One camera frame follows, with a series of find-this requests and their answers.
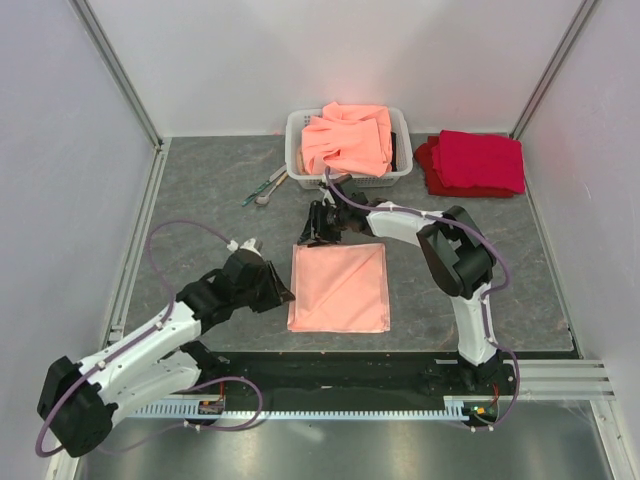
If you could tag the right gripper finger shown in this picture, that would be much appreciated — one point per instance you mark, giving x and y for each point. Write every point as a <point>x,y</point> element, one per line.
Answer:
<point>325,234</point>
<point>309,232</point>

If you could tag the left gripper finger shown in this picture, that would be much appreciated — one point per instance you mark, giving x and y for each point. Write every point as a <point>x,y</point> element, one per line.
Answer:
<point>262,304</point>
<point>278,291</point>

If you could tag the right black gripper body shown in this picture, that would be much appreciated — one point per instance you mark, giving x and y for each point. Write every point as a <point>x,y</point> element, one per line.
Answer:
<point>339,212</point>

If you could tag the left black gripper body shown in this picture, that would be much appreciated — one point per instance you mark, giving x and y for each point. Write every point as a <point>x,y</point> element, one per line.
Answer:
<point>263,287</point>

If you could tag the light pink satin napkin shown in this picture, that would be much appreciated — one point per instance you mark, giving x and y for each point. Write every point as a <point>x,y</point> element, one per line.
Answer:
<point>340,289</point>

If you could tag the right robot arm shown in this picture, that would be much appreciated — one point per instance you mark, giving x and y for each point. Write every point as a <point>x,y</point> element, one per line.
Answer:
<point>460,264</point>

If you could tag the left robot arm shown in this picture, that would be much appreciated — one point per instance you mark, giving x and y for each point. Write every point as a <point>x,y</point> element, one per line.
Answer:
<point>81,402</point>

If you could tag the wooden utensil in basket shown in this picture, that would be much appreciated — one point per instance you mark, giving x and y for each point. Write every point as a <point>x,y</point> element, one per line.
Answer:
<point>300,162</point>

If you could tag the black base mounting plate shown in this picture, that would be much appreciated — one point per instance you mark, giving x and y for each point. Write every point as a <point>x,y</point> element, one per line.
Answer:
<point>430,374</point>

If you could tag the salmon pink cloth pile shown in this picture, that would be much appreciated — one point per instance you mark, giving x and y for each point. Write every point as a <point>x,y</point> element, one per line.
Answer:
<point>348,139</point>

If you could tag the dark item in basket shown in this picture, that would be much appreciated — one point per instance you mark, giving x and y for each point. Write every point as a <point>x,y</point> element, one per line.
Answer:
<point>394,166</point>

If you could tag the red folded cloth stack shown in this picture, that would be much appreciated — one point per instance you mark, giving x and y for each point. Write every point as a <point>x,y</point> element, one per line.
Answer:
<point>466,165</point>

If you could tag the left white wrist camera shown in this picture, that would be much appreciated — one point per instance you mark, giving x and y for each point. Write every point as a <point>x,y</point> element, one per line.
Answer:
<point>253,245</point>

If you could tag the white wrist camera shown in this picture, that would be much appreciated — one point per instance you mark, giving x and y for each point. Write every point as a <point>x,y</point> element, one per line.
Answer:
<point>253,245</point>
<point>341,183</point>

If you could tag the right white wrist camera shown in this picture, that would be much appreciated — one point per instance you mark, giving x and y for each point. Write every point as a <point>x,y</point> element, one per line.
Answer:
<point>341,183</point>

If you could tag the green handled knife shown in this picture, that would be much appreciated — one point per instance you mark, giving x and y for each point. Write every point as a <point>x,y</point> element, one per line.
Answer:
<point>273,177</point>

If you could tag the white slotted cable duct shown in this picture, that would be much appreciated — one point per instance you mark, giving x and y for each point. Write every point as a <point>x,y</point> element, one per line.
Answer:
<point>192,409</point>

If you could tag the left aluminium frame post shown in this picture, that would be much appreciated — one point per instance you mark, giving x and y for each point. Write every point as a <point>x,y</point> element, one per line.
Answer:
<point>103,45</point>

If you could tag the aluminium frame post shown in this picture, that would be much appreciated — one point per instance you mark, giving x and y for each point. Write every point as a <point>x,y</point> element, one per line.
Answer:
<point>103,45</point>
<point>569,39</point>

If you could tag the right aluminium frame post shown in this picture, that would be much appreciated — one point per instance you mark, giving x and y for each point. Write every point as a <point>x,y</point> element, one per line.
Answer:
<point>569,39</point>

